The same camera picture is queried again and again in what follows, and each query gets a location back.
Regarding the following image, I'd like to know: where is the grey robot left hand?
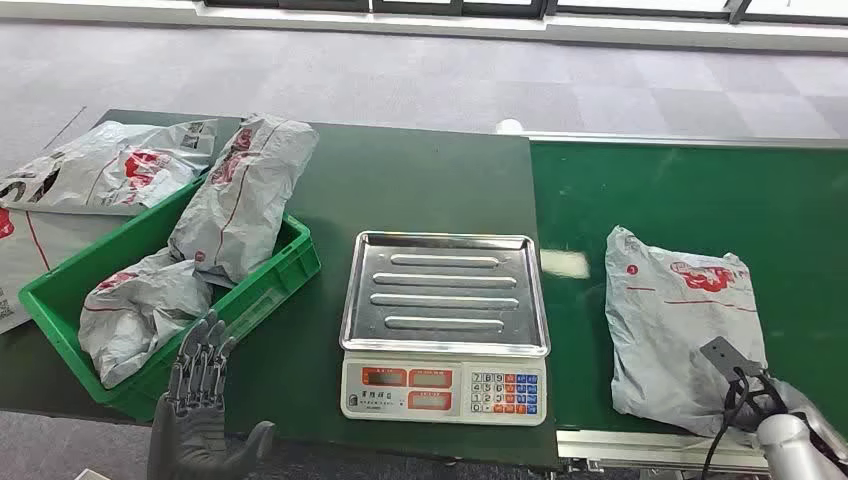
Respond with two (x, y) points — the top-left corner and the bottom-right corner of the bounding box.
(146, 309), (276, 480)

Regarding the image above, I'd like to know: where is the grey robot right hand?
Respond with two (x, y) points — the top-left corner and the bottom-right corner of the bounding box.
(727, 374), (791, 433)

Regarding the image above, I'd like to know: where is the grey mailer package red print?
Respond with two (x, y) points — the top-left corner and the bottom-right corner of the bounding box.
(604, 225), (771, 439)

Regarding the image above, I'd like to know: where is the crumpled grey mailer package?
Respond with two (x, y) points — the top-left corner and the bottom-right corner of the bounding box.
(78, 248), (215, 391)

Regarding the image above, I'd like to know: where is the green plastic basket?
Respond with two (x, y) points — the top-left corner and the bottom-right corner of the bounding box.
(18, 173), (323, 423)

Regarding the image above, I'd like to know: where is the flat pale grey mailer package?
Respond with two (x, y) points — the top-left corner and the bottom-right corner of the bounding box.
(0, 206), (130, 336)

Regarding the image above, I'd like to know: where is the long grey mailer package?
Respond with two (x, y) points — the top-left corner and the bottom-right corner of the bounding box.
(167, 112), (321, 289)

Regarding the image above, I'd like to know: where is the grey mailer package black print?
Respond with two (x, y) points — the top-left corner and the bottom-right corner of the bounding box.
(0, 119), (220, 217)

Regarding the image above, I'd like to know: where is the white electronic weighing scale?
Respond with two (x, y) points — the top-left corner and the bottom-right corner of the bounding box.
(339, 230), (552, 427)

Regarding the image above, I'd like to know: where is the bright green conveyor belt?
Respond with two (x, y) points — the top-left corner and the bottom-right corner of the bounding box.
(529, 139), (848, 437)

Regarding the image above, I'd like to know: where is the dark green table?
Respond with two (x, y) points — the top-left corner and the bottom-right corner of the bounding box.
(0, 109), (561, 468)

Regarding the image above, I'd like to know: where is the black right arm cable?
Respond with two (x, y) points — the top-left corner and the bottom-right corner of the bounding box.
(700, 367), (790, 480)

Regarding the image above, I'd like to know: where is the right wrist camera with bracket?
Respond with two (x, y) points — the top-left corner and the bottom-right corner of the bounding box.
(700, 336), (765, 383)

